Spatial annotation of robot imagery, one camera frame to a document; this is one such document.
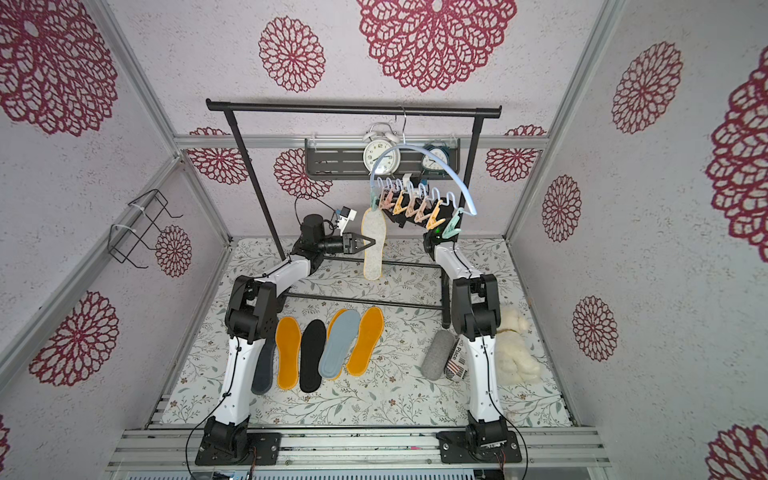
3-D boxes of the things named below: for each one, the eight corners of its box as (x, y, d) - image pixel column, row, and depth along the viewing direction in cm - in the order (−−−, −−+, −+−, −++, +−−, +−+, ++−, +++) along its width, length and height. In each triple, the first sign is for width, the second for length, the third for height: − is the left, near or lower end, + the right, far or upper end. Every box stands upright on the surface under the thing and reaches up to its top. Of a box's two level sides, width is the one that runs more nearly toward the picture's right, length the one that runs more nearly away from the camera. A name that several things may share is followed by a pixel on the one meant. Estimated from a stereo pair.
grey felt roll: (417, 375, 88) (418, 370, 85) (434, 330, 97) (435, 325, 94) (440, 384, 86) (442, 380, 83) (455, 338, 95) (457, 333, 92)
